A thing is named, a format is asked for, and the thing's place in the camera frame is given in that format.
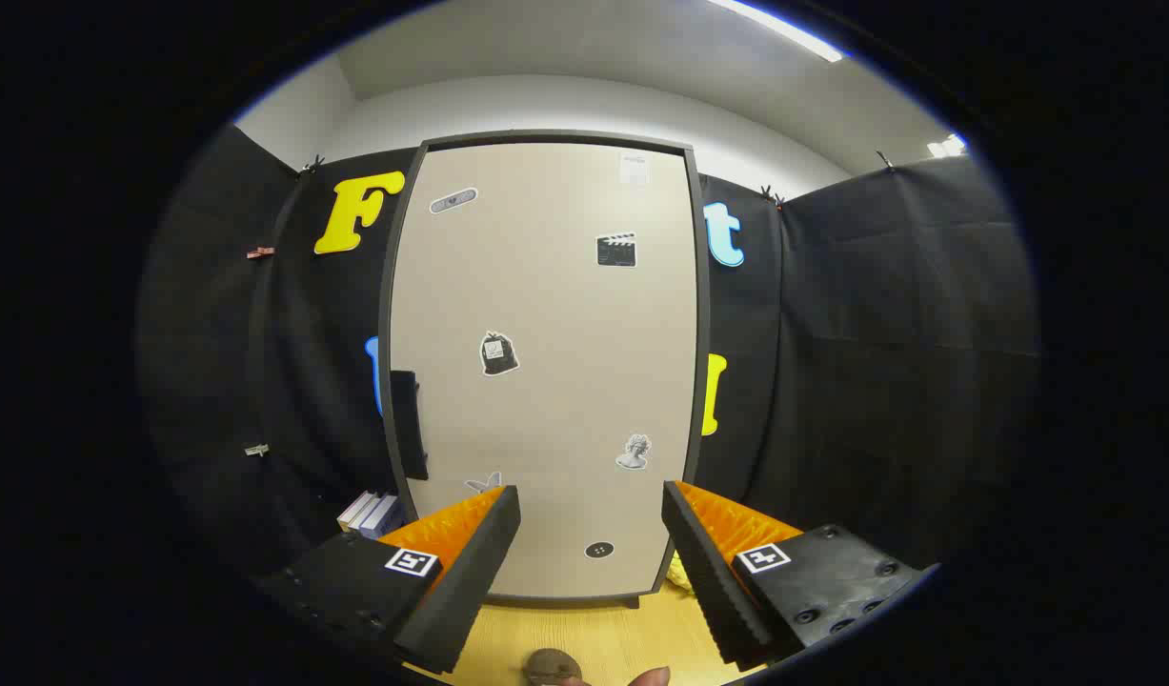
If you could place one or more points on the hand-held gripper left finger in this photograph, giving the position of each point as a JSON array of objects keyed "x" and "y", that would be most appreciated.
[{"x": 470, "y": 581}]

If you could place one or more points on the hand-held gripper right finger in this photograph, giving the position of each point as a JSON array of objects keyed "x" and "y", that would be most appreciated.
[{"x": 713, "y": 581}]

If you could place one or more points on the brown fuzzy shoe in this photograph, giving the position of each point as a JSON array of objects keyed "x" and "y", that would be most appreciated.
[{"x": 549, "y": 665}]

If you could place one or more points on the grey shoe cabinet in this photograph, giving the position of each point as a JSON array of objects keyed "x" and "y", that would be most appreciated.
[{"x": 702, "y": 305}]

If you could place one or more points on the blue book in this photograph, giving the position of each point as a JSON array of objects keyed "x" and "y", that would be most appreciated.
[{"x": 384, "y": 519}]

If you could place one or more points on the black backdrop cloth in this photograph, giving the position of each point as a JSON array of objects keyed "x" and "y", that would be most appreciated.
[{"x": 879, "y": 333}]

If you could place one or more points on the small ceiling light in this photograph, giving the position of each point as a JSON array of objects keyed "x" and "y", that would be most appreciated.
[{"x": 948, "y": 146}]

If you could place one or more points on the long ceiling light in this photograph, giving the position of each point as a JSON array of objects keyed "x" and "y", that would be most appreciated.
[{"x": 784, "y": 30}]

